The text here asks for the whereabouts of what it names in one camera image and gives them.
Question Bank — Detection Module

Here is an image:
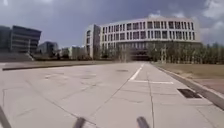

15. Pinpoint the grey concrete slab pavement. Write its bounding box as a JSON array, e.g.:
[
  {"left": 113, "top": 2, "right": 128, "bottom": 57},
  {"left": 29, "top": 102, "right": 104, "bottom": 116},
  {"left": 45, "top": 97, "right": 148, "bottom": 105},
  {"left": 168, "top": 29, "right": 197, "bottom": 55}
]
[{"left": 0, "top": 61, "right": 224, "bottom": 128}]

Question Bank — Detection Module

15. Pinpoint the low pale building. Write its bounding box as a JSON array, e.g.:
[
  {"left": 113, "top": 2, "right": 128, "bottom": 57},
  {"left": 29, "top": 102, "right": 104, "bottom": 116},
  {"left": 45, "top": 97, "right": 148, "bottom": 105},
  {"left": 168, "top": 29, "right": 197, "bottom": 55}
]
[{"left": 59, "top": 45, "right": 87, "bottom": 61}]

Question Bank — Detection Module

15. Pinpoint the curved white multi-storey building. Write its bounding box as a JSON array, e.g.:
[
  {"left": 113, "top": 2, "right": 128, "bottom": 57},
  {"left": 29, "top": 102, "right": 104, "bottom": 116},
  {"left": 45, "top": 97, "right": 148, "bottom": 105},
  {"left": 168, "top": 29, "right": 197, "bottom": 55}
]
[{"left": 84, "top": 17, "right": 203, "bottom": 62}]

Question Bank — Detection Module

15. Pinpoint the grass strip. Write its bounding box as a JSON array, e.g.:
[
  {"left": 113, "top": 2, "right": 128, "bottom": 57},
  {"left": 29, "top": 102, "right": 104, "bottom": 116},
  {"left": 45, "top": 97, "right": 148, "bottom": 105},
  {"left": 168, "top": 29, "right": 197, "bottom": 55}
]
[{"left": 1, "top": 59, "right": 116, "bottom": 72}]

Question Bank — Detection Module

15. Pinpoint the robot's own part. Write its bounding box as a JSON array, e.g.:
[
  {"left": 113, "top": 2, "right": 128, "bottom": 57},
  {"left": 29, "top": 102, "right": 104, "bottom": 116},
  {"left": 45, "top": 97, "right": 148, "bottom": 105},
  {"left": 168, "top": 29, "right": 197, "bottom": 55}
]
[
  {"left": 136, "top": 116, "right": 151, "bottom": 128},
  {"left": 72, "top": 116, "right": 87, "bottom": 128}
]

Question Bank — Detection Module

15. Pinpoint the small grey building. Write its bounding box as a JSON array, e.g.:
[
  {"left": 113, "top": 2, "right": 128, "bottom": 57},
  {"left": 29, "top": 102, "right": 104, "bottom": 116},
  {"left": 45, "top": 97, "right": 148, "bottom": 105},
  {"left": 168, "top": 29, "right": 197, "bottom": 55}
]
[{"left": 36, "top": 41, "right": 59, "bottom": 58}]

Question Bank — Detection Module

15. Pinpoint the dark drain grate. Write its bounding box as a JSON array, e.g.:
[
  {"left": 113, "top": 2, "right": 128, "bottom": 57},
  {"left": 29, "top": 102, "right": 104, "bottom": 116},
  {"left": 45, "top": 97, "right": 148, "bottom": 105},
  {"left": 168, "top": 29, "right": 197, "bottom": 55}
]
[{"left": 176, "top": 88, "right": 203, "bottom": 99}]

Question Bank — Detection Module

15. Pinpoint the grass and bare earth field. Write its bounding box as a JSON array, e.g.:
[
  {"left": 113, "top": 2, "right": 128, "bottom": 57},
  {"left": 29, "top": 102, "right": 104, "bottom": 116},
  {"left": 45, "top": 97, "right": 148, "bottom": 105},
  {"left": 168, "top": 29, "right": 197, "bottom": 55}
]
[{"left": 156, "top": 62, "right": 224, "bottom": 95}]

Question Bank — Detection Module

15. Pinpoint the dark glass building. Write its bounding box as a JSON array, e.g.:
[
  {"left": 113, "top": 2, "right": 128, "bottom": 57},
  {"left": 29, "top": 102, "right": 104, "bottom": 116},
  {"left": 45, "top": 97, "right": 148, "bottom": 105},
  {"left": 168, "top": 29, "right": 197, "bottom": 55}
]
[{"left": 0, "top": 25, "right": 43, "bottom": 63}]

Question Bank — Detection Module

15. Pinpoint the row of green trees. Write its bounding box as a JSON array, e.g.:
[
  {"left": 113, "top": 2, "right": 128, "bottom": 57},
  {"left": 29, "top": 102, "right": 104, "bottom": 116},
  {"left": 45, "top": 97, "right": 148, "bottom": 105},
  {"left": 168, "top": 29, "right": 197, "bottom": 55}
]
[{"left": 99, "top": 41, "right": 224, "bottom": 65}]

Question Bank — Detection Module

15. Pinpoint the grey concrete kerb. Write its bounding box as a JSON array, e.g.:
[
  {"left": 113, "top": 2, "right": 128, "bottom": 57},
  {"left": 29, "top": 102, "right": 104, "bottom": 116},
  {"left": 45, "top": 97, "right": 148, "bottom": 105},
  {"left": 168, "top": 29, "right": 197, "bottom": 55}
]
[{"left": 153, "top": 64, "right": 224, "bottom": 111}]

